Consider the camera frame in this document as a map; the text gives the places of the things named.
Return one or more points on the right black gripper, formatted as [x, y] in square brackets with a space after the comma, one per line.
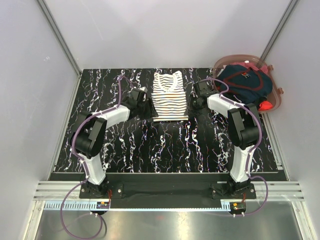
[193, 97]

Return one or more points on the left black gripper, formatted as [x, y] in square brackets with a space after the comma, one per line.
[151, 112]

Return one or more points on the black white striped tank top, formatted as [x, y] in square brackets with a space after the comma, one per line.
[169, 98]

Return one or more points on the navy tank top red trim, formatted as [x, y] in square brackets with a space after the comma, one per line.
[246, 85]

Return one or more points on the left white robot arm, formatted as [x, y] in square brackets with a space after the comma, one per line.
[88, 132]

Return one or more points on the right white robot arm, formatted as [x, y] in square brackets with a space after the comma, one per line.
[244, 125]

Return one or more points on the pink garment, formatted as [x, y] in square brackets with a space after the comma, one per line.
[247, 64]

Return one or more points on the orange red garment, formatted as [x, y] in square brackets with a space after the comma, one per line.
[265, 106]

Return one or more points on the brown translucent plastic basket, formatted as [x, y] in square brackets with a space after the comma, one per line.
[274, 97]

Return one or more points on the left small circuit board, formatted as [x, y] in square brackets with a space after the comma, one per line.
[103, 205]

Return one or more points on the small circuit board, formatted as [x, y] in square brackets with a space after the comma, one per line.
[103, 205]
[238, 206]

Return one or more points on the right small circuit board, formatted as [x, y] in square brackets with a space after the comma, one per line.
[238, 206]

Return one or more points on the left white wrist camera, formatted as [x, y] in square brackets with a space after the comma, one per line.
[144, 89]

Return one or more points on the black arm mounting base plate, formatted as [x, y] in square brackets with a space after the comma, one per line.
[166, 202]

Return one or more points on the left aluminium corner post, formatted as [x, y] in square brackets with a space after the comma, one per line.
[58, 35]

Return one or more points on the aluminium corner post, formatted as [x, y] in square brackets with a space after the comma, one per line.
[289, 10]
[58, 35]

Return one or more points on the aluminium frame rail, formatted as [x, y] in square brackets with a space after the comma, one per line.
[276, 190]

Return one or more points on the right aluminium corner post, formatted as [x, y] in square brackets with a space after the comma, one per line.
[289, 10]

